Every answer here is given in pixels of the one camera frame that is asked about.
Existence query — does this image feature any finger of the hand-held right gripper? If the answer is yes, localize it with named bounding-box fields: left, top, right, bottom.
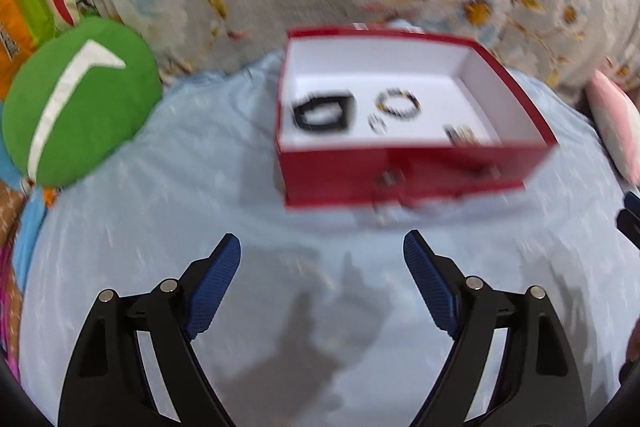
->
left=616, top=193, right=640, bottom=252

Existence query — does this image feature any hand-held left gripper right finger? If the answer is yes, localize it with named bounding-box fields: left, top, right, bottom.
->
left=403, top=229, right=586, bottom=427

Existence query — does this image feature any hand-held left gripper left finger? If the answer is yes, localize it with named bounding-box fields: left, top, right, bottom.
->
left=57, top=233, right=242, bottom=427

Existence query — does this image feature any red cardboard box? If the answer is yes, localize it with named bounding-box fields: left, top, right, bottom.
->
left=274, top=24, right=558, bottom=210

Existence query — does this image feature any silver link watch bracelet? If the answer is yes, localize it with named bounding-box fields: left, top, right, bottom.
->
left=445, top=125, right=488, bottom=146

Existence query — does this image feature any black bead bracelet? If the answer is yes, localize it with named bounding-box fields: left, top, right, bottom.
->
left=375, top=90, right=423, bottom=120

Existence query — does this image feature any black wrist watch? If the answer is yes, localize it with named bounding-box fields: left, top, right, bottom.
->
left=292, top=93, right=357, bottom=134

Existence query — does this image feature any light blue palm-print sheet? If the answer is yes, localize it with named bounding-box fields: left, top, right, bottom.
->
left=12, top=52, right=640, bottom=427

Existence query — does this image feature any pink cartoon cushion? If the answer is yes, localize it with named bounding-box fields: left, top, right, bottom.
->
left=585, top=69, right=640, bottom=188

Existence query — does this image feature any green round cushion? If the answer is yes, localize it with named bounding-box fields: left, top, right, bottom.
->
left=1, top=17, right=163, bottom=188

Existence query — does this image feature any colourful cartoon printed blanket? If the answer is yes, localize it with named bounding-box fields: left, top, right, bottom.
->
left=0, top=0, right=108, bottom=383

